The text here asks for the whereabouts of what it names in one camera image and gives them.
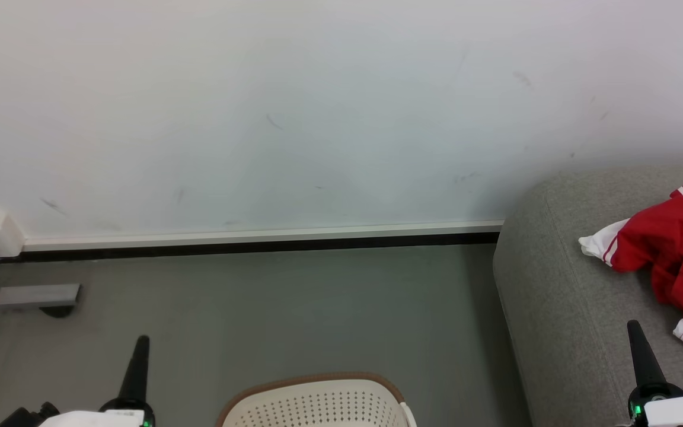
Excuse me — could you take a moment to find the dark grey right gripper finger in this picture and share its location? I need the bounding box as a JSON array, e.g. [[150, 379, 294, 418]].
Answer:
[[626, 320, 668, 388]]

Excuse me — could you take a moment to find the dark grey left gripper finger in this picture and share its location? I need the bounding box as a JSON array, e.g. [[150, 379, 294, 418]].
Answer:
[[117, 336, 151, 402]]

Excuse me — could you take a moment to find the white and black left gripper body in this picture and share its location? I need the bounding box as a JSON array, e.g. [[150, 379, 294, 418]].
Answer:
[[0, 398, 156, 427]]

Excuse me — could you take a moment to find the red and white garment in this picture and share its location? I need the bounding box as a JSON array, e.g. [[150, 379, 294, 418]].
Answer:
[[578, 183, 683, 363]]

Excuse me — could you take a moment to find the cream basket with brown rim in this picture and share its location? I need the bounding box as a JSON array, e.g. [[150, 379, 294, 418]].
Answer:
[[216, 373, 417, 427]]

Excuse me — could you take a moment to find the grey fabric sofa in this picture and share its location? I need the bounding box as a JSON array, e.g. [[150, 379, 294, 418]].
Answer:
[[492, 165, 683, 427]]

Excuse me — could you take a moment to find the white and black baseboard strip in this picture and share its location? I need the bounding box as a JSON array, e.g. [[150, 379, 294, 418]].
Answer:
[[0, 220, 505, 263]]

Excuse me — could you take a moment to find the grey metal frame leg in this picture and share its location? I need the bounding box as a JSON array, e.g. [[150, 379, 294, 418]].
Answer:
[[0, 248, 82, 318]]

